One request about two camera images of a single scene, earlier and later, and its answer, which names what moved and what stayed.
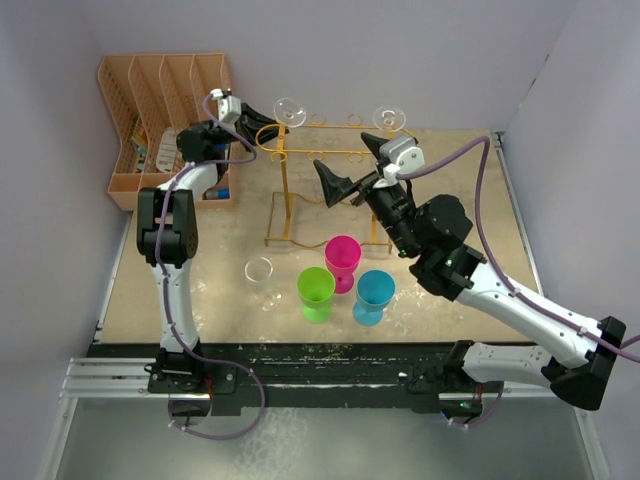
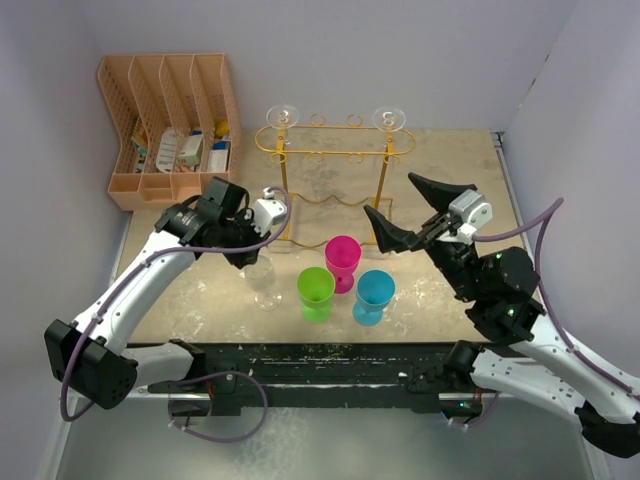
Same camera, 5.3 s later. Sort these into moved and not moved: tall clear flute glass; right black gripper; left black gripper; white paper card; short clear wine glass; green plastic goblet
Moved: right black gripper; left black gripper
Not moved: tall clear flute glass; green plastic goblet; white paper card; short clear wine glass
